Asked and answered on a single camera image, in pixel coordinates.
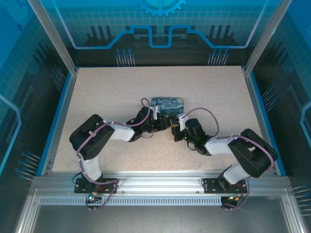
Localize blue table side rim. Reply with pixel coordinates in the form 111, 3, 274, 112
35, 71, 73, 177
249, 71, 287, 177

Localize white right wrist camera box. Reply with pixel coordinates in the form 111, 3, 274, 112
177, 114, 188, 130

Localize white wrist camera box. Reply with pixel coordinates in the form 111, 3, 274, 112
152, 105, 163, 120
177, 114, 188, 130

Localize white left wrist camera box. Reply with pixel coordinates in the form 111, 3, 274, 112
152, 105, 163, 120

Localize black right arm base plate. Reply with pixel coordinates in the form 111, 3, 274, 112
202, 178, 251, 195

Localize aluminium cross rail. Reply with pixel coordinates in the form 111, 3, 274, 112
30, 170, 291, 198

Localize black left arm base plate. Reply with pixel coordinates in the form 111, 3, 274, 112
74, 178, 120, 195

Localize slotted grey cable duct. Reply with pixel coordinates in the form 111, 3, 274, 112
38, 197, 225, 206

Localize aluminium corner post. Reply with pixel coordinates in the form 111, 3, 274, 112
244, 0, 294, 75
27, 0, 79, 75

